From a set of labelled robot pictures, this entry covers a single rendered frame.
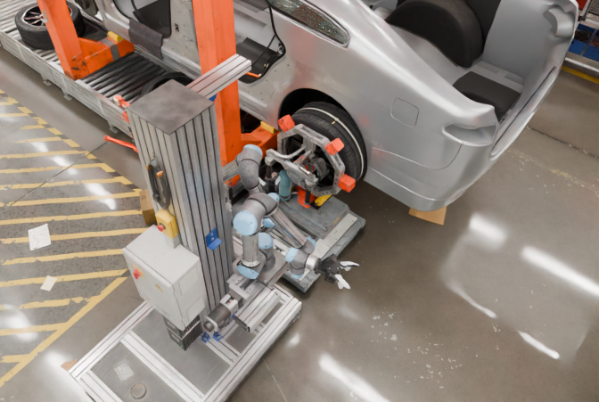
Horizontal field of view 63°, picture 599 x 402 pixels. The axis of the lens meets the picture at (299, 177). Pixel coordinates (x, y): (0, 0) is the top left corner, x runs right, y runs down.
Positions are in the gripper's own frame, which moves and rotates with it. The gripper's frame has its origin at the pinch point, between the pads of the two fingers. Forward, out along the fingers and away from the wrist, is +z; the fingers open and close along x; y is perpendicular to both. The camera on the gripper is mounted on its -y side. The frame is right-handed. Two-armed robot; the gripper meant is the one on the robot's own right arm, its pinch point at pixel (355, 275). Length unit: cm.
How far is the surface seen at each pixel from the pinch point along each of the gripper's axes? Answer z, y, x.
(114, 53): -289, 40, -182
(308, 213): -59, 86, -115
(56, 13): -300, -12, -136
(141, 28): -250, 2, -176
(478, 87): 35, 1, -231
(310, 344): -20, 121, -29
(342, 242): -27, 102, -112
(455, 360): 76, 117, -58
